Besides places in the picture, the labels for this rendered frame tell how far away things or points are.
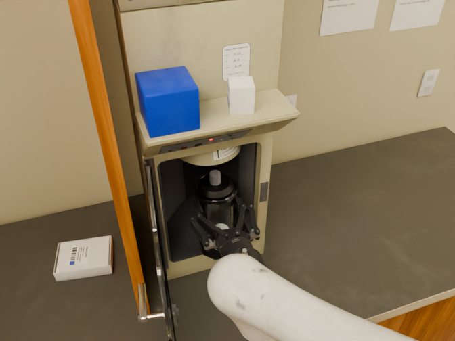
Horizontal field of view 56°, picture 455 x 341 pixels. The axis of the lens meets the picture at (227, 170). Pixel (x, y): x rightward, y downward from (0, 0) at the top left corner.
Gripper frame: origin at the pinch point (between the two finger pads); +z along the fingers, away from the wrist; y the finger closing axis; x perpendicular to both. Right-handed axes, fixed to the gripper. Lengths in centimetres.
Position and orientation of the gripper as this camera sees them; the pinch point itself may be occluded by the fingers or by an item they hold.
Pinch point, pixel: (216, 201)
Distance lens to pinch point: 110.5
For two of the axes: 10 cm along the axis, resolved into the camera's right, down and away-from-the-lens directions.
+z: -2.9, -6.0, 7.5
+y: -9.6, 1.9, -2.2
